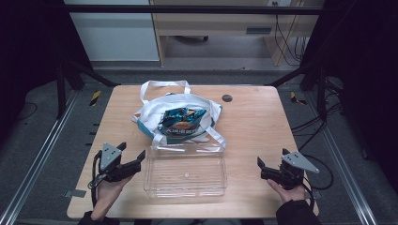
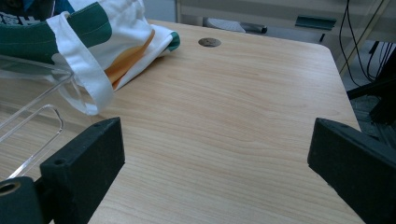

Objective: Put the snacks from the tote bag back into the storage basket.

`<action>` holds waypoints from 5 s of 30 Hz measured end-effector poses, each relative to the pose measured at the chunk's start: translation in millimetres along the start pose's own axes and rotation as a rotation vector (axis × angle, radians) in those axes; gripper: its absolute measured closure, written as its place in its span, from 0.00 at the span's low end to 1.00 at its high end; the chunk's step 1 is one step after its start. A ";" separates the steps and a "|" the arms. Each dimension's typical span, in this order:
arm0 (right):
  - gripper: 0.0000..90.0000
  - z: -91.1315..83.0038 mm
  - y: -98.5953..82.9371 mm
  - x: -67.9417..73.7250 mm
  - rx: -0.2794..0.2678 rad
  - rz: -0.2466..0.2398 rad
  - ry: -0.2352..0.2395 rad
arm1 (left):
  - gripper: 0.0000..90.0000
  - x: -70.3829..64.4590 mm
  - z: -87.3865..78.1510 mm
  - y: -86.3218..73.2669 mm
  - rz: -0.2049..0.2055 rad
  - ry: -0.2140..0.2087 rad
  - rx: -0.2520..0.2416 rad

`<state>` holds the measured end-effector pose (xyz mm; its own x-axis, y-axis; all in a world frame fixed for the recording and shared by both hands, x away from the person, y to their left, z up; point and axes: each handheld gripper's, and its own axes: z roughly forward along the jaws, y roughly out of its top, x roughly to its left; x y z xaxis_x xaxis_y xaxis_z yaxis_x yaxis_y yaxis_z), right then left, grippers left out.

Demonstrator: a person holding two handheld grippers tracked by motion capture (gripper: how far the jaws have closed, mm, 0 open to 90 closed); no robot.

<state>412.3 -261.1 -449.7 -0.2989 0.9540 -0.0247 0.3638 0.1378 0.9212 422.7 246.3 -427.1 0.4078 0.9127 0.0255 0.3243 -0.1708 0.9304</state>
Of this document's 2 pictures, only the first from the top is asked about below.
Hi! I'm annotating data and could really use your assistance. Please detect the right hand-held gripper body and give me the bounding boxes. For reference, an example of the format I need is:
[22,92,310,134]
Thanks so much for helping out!
[260,151,320,191]

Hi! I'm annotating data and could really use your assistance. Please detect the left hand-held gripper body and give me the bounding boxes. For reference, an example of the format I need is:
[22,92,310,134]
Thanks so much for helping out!
[98,142,143,184]

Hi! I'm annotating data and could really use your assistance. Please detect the clear plastic container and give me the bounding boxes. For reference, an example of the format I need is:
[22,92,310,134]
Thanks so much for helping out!
[143,142,228,200]

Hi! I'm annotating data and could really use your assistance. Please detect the blue snack packet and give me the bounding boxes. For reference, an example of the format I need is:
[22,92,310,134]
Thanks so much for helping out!
[157,107,208,139]

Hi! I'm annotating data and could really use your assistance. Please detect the white tote bag teal trim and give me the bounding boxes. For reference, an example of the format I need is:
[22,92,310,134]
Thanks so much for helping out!
[130,80,227,148]

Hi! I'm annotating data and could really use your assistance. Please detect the person's right hand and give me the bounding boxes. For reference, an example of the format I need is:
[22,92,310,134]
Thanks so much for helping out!
[267,179,307,205]

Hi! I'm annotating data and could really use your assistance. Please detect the person's left hand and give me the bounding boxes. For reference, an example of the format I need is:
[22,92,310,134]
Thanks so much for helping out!
[90,175,134,221]

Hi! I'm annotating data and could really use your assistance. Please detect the grey tape strip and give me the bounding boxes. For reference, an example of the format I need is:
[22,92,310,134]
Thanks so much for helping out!
[64,188,87,199]

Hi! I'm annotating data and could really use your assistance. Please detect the yellow black floor marker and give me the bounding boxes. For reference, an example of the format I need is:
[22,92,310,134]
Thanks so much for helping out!
[289,91,308,106]
[89,90,102,107]

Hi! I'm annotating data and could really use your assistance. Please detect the white cabinet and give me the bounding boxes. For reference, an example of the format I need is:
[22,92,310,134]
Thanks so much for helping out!
[63,0,161,63]

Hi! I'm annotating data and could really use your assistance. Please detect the black curtain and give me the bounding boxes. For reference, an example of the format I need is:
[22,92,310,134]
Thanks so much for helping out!
[0,0,93,143]
[299,0,398,196]

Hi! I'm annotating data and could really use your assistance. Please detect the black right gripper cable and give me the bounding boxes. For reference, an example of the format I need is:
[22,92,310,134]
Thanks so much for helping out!
[300,154,335,210]

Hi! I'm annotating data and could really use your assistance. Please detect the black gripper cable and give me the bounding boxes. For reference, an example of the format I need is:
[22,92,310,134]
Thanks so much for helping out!
[87,149,105,208]
[300,154,335,210]

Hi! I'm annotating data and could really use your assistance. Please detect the black floor cables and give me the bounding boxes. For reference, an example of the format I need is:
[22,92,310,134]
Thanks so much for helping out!
[290,102,344,152]

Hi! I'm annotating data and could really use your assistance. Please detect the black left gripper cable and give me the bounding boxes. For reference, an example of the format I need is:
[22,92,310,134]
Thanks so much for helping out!
[87,149,105,208]

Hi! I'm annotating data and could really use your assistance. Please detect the aluminium floor rail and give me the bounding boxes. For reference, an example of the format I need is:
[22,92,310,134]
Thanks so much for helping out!
[303,91,380,225]
[0,89,80,225]

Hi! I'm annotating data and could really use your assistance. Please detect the black metal frame stand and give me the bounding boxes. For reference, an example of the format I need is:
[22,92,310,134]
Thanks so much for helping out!
[265,59,329,124]
[55,59,122,120]

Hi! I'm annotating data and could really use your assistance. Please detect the black hanging cables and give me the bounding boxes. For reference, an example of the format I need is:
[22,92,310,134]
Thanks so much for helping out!
[272,1,312,68]

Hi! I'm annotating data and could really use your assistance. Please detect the black horizontal frame bar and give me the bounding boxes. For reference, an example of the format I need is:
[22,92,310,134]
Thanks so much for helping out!
[66,4,324,16]

